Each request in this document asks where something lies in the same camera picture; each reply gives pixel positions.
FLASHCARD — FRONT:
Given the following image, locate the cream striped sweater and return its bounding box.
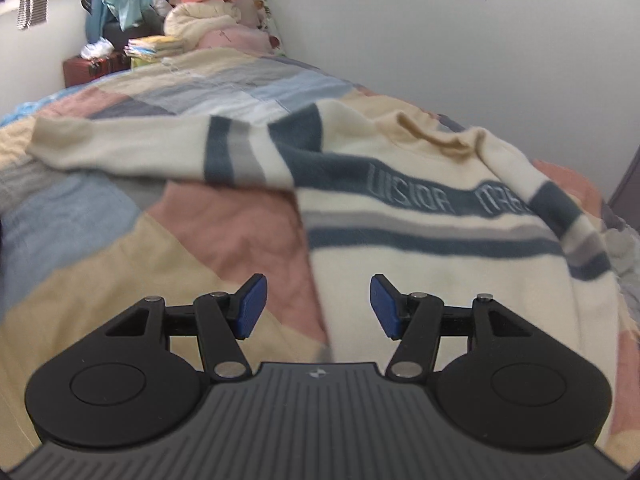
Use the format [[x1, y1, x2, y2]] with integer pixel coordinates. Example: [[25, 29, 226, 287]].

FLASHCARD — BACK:
[[25, 97, 632, 365]]

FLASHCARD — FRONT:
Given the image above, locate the grey door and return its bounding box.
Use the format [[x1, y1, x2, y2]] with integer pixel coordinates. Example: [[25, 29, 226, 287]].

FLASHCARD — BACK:
[[607, 145, 640, 207]]

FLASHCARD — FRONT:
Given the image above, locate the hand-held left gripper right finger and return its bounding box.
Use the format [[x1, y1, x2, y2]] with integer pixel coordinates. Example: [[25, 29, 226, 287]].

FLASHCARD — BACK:
[[369, 273, 536, 381]]

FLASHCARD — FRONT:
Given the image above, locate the pink pillow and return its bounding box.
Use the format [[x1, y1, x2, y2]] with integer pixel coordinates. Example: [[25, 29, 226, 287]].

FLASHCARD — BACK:
[[200, 27, 276, 56]]

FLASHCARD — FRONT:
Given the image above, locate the patchwork quilt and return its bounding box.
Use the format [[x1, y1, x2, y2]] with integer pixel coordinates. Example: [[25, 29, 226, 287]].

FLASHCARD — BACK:
[[0, 45, 640, 463]]

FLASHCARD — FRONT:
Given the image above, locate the rolled cream duvet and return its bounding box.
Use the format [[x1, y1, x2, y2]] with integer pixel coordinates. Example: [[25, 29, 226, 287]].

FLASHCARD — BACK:
[[164, 1, 239, 51]]

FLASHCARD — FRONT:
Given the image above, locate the white dotted pillow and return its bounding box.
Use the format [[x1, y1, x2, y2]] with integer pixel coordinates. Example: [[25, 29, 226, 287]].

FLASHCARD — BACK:
[[255, 0, 289, 57]]

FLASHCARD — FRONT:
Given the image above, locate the stack of books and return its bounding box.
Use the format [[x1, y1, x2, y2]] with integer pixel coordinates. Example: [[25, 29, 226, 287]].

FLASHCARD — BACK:
[[124, 36, 186, 69]]

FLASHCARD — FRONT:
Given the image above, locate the beige plush toy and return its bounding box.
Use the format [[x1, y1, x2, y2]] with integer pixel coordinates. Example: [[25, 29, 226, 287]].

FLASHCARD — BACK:
[[235, 0, 266, 31]]

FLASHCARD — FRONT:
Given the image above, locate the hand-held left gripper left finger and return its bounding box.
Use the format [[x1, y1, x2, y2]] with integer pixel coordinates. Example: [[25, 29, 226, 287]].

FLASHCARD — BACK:
[[105, 273, 268, 381]]

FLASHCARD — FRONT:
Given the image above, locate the red-brown trunk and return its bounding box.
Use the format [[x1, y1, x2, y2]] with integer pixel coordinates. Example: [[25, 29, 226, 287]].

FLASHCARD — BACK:
[[62, 51, 132, 90]]

